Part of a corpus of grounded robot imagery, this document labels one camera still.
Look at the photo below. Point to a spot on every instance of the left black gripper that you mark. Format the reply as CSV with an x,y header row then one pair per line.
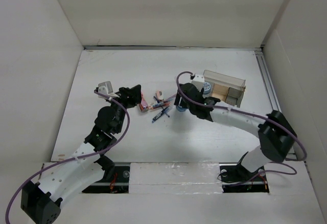
x,y
129,96

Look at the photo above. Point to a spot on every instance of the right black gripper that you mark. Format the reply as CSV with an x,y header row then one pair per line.
x,y
177,101

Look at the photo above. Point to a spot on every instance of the pink highlighter pen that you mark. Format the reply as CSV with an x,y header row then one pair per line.
x,y
170,98

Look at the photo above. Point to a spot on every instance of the blue round tape tin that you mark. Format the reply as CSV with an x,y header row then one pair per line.
x,y
180,109

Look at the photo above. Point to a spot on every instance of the orange capped pen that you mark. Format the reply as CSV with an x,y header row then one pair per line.
x,y
156,108

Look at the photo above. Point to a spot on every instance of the blue capped pen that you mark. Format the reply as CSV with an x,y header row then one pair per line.
x,y
160,104

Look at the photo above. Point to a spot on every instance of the dark blue pen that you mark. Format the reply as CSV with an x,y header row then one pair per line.
x,y
159,115

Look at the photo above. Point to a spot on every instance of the clear desk organizer box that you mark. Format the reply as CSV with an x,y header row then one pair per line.
x,y
227,88

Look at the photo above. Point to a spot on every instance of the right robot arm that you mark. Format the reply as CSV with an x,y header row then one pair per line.
x,y
251,161

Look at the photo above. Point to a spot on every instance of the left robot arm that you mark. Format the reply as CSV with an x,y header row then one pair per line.
x,y
43,200

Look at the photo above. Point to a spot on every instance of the pink staple box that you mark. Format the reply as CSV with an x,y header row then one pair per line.
x,y
143,106

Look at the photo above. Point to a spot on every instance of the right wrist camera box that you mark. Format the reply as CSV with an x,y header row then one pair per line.
x,y
198,81

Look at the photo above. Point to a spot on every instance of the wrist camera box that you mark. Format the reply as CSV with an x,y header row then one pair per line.
x,y
198,81
105,89

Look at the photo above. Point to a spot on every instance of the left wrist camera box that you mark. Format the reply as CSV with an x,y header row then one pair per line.
x,y
105,89

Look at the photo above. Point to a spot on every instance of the aluminium rail right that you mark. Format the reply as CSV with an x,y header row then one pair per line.
x,y
273,101

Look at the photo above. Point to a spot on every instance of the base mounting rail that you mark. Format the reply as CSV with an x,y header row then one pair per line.
x,y
173,178

